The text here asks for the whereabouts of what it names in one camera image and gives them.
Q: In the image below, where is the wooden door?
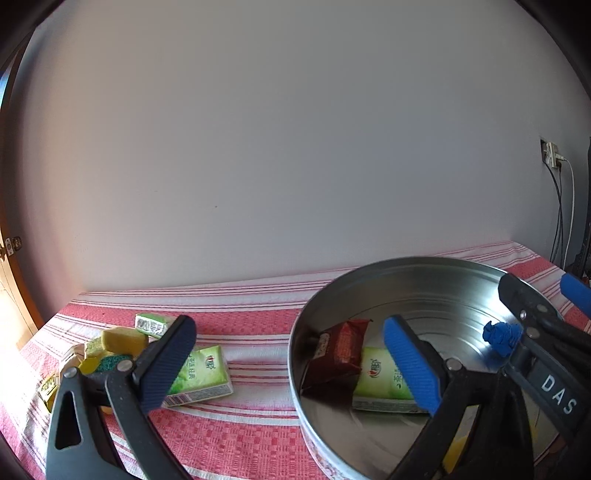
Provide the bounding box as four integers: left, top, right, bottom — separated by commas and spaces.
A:
0, 55, 47, 352

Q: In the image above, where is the white wall socket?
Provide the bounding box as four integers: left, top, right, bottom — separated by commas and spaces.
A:
540, 137, 565, 168

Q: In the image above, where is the pale pink snack packet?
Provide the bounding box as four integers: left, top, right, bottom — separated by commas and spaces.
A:
62, 344, 88, 367

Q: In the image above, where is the red striped tablecloth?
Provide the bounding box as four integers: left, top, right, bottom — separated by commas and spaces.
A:
0, 240, 591, 480

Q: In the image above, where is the speckled yellow sponge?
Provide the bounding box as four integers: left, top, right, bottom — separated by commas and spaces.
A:
84, 336, 112, 360

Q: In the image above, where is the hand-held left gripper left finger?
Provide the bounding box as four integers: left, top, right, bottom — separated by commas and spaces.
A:
46, 315, 197, 480

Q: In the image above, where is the black cable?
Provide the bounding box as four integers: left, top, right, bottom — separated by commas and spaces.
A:
545, 164, 566, 268

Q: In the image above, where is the small green packet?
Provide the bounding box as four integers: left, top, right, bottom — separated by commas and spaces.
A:
135, 313, 178, 337

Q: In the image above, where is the round metal tin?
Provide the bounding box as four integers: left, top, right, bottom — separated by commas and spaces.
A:
288, 256, 566, 480

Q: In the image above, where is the plain yellow packet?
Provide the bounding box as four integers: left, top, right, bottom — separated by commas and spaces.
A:
442, 434, 468, 476

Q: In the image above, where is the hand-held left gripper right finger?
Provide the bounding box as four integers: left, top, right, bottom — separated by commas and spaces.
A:
382, 316, 534, 480

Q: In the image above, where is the white cable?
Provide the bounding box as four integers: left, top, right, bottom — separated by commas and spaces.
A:
561, 159, 576, 268

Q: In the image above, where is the yellow sponge with green pad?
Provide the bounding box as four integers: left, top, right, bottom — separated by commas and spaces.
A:
99, 326, 149, 374

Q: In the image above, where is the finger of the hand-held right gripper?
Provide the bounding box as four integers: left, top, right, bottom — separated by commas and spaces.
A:
561, 272, 591, 319
499, 273, 566, 340

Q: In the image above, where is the red snack packet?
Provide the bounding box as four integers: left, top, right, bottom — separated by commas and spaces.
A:
302, 318, 372, 398

